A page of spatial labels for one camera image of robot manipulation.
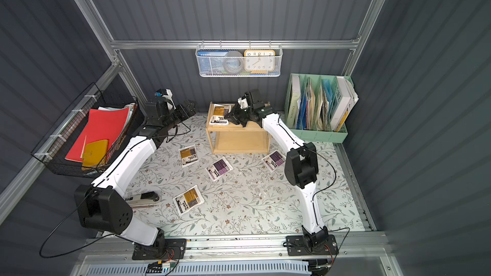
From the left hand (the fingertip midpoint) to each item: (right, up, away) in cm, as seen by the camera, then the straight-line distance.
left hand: (187, 104), depth 81 cm
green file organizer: (+61, +1, +16) cm, 63 cm away
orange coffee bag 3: (-1, -42, +4) cm, 42 cm away
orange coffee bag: (+12, -3, +8) cm, 15 cm away
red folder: (-30, -9, -7) cm, 32 cm away
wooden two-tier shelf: (+19, -16, +24) cm, 35 cm away
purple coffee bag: (+11, -30, +16) cm, 36 cm away
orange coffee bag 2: (-6, -24, +19) cm, 31 cm away
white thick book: (+74, +6, +11) cm, 75 cm away
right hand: (+17, -4, +6) cm, 19 cm away
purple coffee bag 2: (+40, -27, +18) cm, 51 cm away
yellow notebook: (-29, -19, -13) cm, 37 cm away
